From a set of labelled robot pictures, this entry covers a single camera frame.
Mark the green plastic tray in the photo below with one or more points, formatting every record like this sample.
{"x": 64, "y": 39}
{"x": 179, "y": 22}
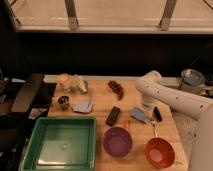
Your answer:
{"x": 62, "y": 144}

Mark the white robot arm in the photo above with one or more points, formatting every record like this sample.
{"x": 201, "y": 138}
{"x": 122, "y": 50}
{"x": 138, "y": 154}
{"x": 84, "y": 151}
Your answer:
{"x": 198, "y": 107}

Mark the clear cup with orange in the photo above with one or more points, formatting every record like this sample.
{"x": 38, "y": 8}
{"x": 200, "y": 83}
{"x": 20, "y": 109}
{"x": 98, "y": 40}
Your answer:
{"x": 64, "y": 80}

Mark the orange bowl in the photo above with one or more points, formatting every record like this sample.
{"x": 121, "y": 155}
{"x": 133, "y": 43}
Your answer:
{"x": 159, "y": 153}

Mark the black chair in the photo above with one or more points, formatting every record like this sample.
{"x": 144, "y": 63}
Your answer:
{"x": 14, "y": 113}

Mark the metal lidded pot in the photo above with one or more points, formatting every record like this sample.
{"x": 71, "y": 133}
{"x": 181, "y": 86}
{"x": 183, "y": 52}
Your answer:
{"x": 195, "y": 82}

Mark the crumpled blue cloth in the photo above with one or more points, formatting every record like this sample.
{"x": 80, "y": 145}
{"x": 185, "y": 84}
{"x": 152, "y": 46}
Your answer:
{"x": 83, "y": 107}

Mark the dark red grape bunch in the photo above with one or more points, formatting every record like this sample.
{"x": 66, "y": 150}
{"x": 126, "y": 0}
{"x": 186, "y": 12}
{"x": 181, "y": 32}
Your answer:
{"x": 116, "y": 88}

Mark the blue sponge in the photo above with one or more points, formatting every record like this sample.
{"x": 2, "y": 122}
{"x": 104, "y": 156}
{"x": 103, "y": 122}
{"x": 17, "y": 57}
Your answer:
{"x": 138, "y": 114}

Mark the small dark cup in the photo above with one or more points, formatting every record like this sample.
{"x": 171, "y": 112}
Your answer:
{"x": 64, "y": 102}

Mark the purple bowl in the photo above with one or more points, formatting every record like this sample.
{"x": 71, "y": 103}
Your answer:
{"x": 117, "y": 142}

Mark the metal fork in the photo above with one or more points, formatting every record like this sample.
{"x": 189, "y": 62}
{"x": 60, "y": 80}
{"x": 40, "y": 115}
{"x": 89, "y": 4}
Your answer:
{"x": 153, "y": 123}

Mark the orange spoon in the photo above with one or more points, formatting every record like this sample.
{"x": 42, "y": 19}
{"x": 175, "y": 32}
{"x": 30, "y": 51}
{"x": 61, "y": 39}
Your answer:
{"x": 126, "y": 125}

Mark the black handled tool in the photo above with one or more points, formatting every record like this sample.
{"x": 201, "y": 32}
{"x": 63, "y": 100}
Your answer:
{"x": 157, "y": 114}

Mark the black rectangular block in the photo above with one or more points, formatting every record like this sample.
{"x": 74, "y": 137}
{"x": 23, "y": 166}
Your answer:
{"x": 112, "y": 117}

